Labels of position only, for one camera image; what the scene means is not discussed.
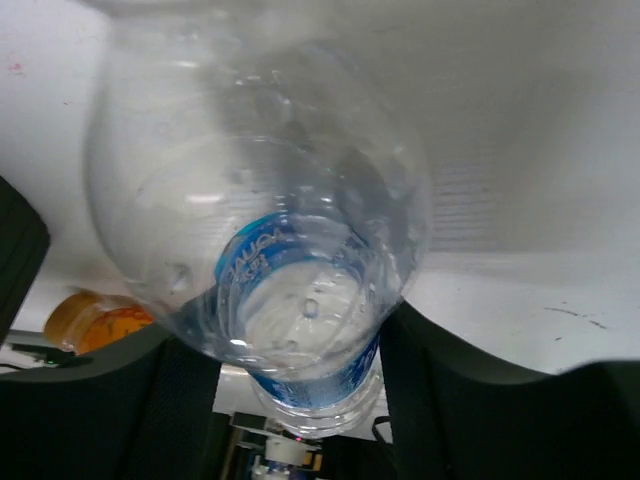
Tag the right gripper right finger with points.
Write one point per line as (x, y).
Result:
(458, 412)

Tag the orange juice bottle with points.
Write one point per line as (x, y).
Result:
(87, 321)

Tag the blue-label water bottle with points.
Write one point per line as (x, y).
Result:
(292, 302)

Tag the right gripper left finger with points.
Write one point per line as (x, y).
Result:
(138, 408)

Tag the clear unlabelled water bottle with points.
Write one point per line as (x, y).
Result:
(209, 115)

